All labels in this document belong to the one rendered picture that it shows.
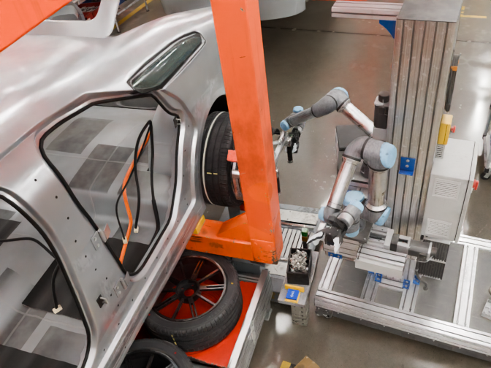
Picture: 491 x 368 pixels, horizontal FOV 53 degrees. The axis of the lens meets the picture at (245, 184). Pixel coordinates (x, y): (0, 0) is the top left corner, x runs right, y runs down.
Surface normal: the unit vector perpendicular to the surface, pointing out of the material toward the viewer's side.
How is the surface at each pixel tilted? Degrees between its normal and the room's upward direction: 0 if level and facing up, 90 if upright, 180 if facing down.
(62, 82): 29
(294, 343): 0
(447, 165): 0
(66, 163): 6
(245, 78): 90
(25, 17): 90
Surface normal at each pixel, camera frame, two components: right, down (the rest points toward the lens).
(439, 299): -0.12, -0.74
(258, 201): -0.30, 0.66
